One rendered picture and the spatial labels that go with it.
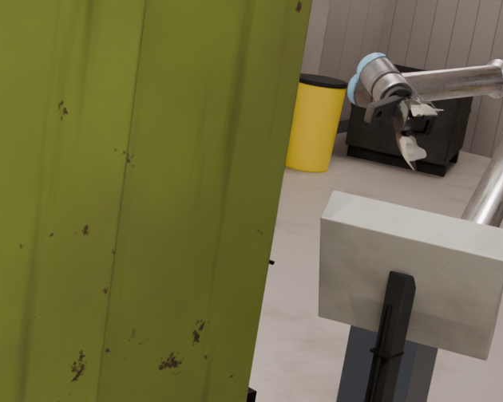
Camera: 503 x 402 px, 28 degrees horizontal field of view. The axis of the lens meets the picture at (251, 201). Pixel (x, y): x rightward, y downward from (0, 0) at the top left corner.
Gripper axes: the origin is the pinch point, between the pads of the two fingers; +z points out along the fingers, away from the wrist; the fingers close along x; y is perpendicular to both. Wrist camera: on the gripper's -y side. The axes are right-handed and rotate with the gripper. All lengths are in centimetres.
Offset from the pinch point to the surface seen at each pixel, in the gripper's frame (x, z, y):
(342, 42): 247, -562, 275
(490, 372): 164, -82, 132
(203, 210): -14, 46, -68
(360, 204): -8.6, 36.0, -33.4
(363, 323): 17, 40, -26
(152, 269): -8, 53, -77
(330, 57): 255, -547, 259
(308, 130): 247, -410, 187
